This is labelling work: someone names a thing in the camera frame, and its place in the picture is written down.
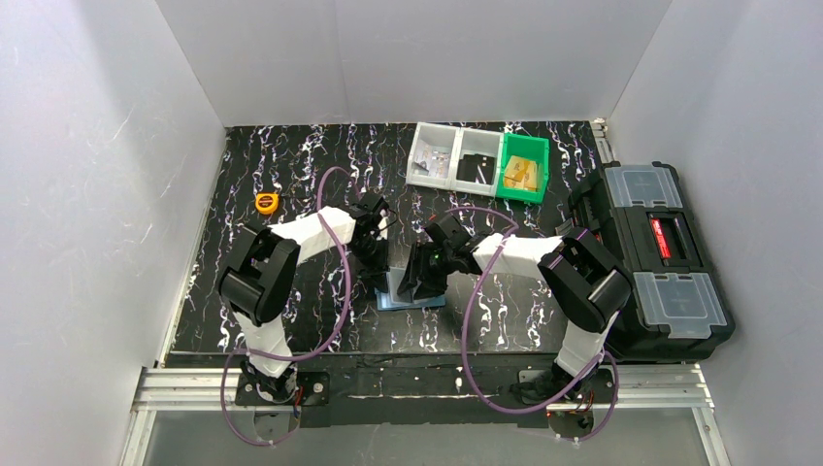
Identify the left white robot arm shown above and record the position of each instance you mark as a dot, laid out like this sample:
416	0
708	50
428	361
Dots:
256	281

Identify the blue card holder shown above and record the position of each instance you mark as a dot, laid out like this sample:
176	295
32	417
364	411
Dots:
393	301

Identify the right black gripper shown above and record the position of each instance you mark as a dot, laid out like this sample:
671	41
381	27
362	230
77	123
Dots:
425	270

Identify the aluminium frame rail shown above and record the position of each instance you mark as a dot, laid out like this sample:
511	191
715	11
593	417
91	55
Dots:
656	386

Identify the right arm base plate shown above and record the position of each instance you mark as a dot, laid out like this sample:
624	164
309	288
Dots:
588	404

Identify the black toolbox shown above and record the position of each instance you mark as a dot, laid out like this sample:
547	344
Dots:
678	312

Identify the green storage bin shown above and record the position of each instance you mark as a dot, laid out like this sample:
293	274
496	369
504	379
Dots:
533	148

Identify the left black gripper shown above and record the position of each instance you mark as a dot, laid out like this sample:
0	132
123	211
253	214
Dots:
376	255

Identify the orange tape measure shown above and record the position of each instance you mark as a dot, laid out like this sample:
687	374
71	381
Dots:
266	203

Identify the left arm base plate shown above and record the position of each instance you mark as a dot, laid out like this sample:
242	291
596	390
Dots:
302	389

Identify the middle grey storage bin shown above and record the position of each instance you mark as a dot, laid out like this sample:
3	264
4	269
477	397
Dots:
485	142

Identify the grey storage bin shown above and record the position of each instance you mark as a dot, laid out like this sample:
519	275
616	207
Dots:
430	137
485	142

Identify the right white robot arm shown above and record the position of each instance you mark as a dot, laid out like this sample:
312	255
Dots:
587	281

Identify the left grey storage bin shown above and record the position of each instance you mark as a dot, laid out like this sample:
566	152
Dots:
430	137

